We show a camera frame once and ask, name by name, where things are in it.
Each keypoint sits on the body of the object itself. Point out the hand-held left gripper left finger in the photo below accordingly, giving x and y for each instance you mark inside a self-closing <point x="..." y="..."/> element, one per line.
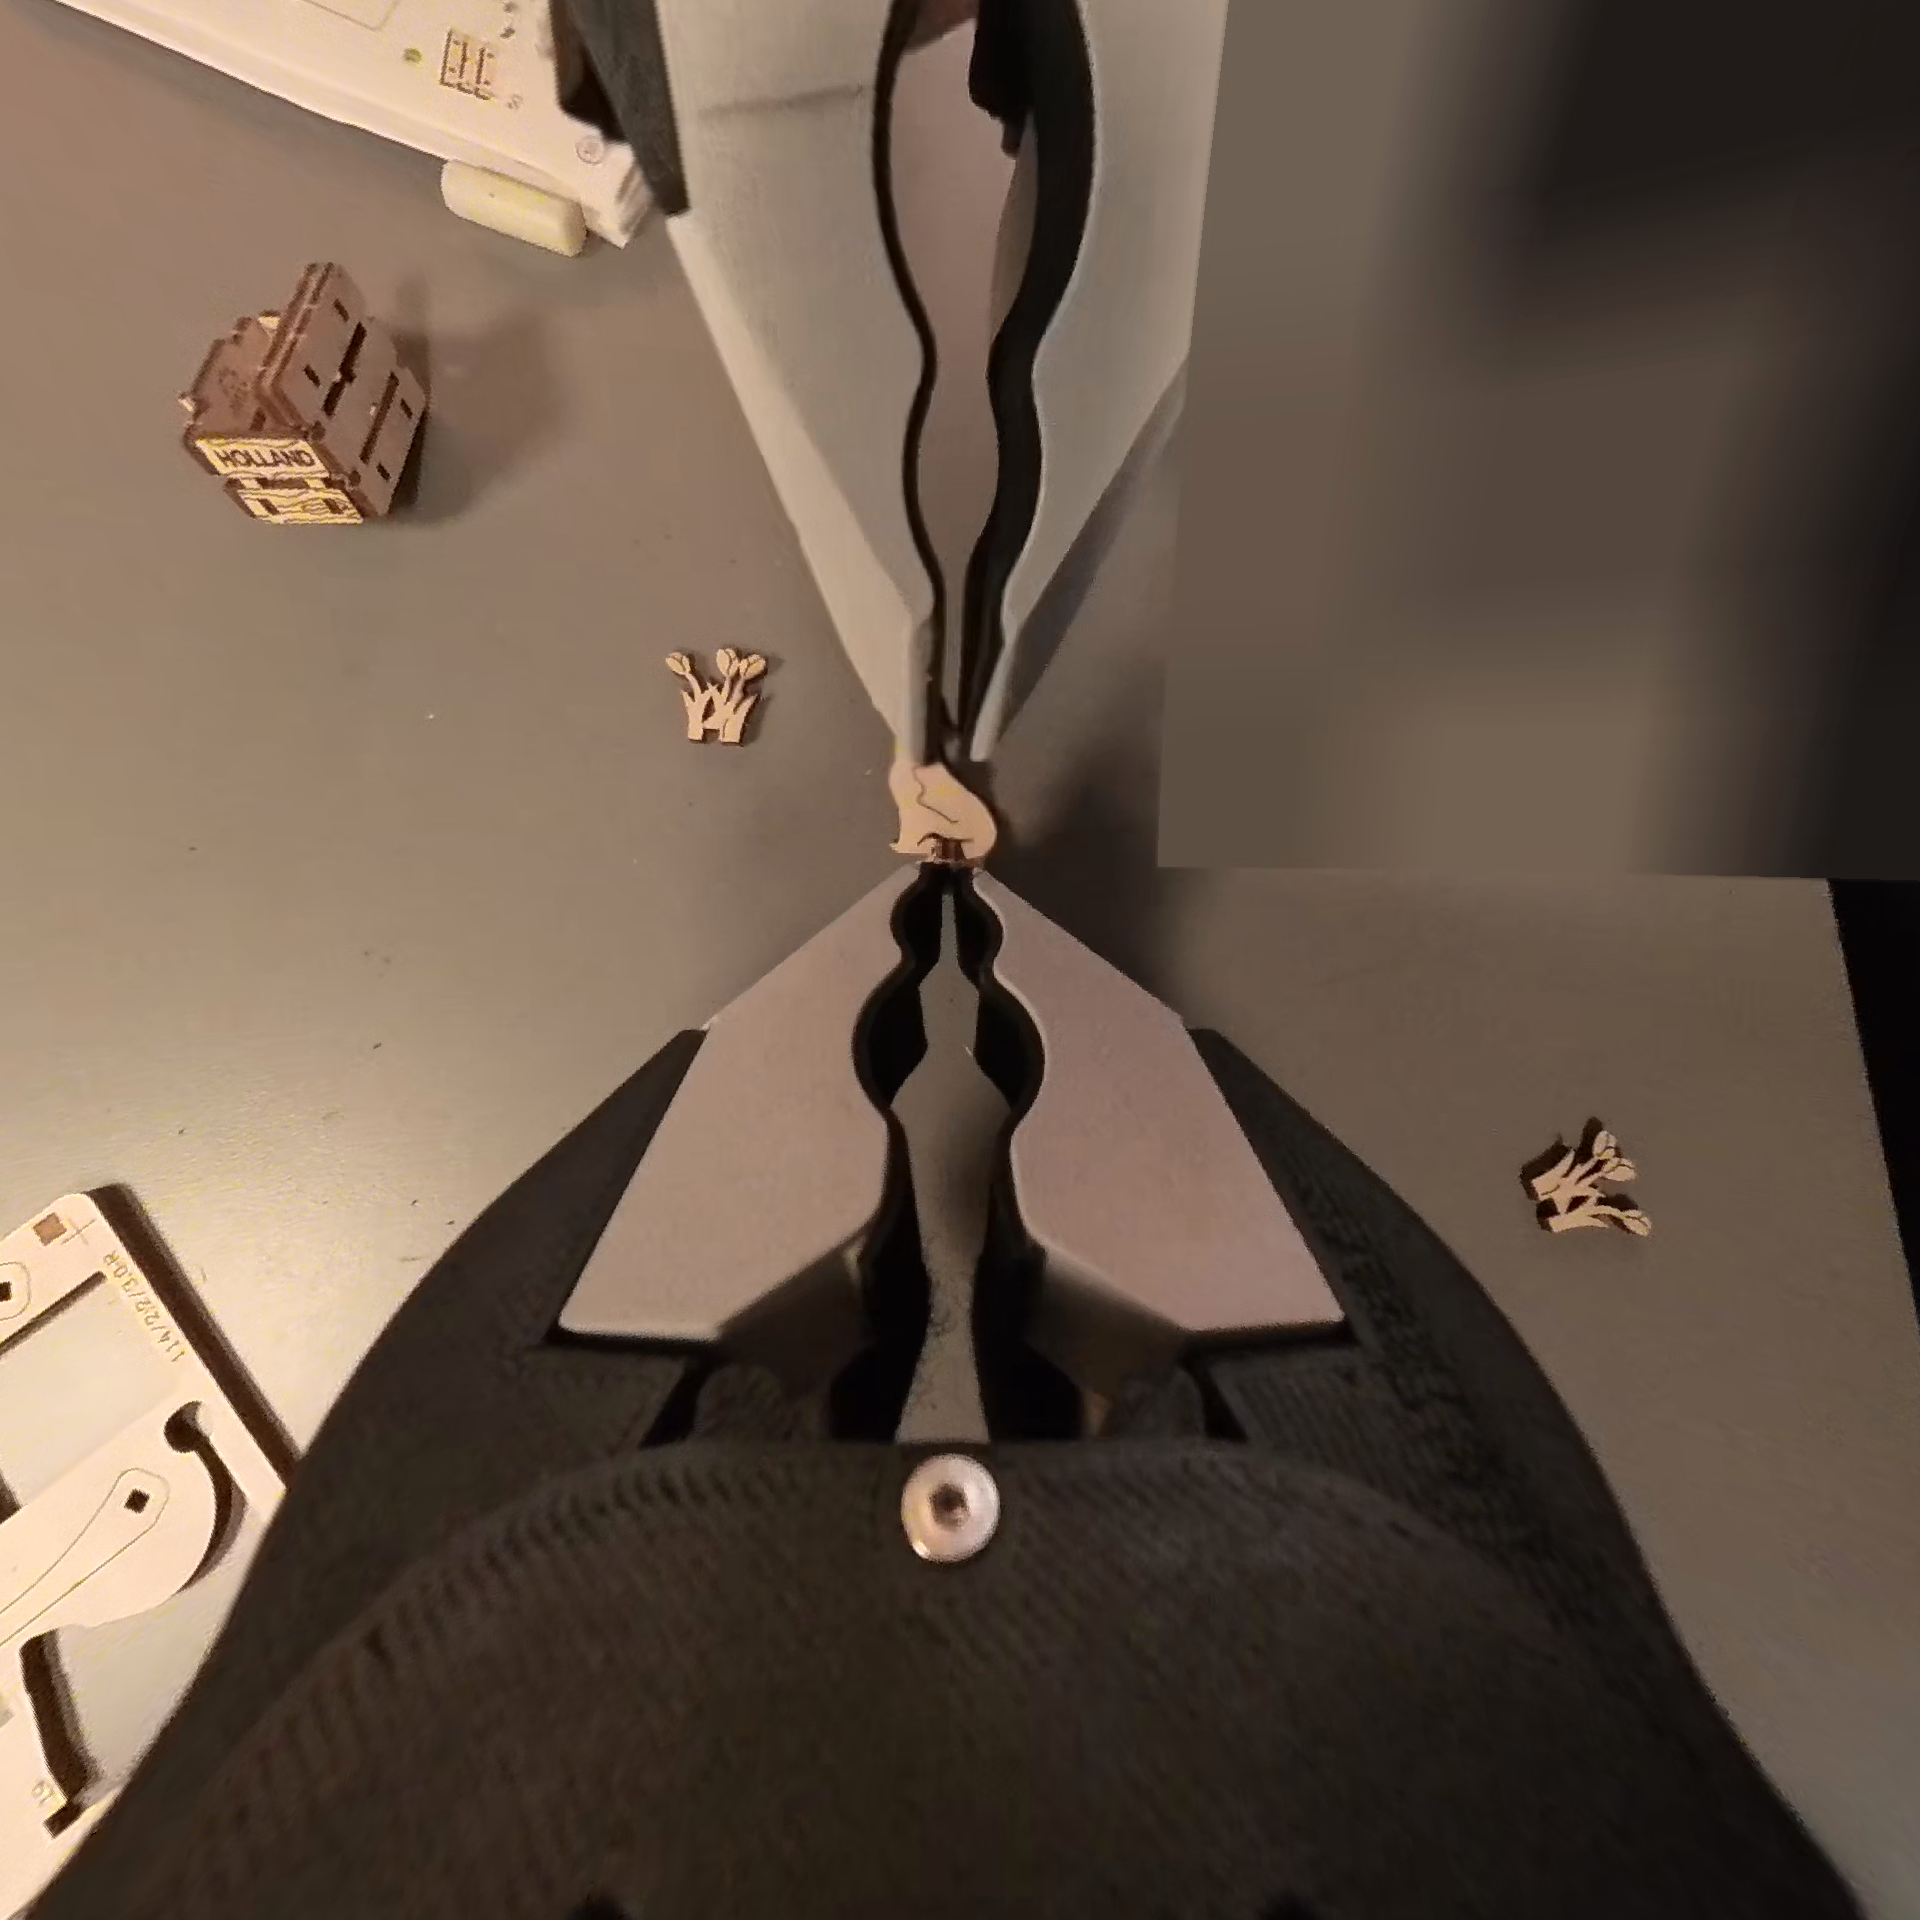
<point x="750" y="1186"/>

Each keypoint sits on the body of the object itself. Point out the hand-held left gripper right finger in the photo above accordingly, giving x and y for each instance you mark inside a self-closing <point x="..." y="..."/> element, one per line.
<point x="1156" y="1186"/>

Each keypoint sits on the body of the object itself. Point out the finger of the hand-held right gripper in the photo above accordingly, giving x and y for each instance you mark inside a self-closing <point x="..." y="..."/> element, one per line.
<point x="796" y="301"/>
<point x="1126" y="301"/>

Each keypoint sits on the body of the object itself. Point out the wooden chicken cutout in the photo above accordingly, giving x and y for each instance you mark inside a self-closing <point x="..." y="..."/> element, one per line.
<point x="946" y="803"/>

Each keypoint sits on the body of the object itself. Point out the wooden parts sheet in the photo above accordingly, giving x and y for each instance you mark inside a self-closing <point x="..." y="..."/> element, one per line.
<point x="137" y="1291"/>

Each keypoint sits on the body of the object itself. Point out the white cylinder eraser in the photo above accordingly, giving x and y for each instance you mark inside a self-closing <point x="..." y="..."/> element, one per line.
<point x="511" y="206"/>

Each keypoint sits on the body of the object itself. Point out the instruction booklet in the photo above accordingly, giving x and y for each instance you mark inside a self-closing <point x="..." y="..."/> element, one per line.
<point x="375" y="76"/>

